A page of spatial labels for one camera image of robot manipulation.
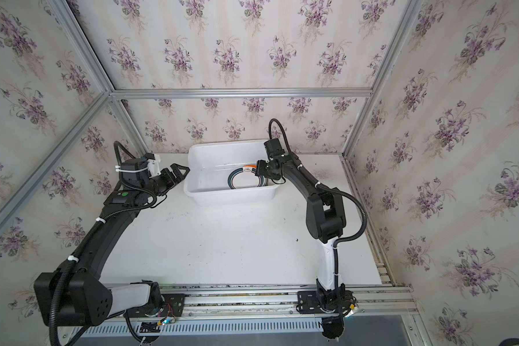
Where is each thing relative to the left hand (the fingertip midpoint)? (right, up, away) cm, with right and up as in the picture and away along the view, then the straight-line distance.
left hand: (182, 174), depth 79 cm
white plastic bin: (+10, +1, +29) cm, 31 cm away
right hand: (+34, +2, +17) cm, 38 cm away
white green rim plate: (+22, -2, +23) cm, 32 cm away
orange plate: (+24, +4, +27) cm, 37 cm away
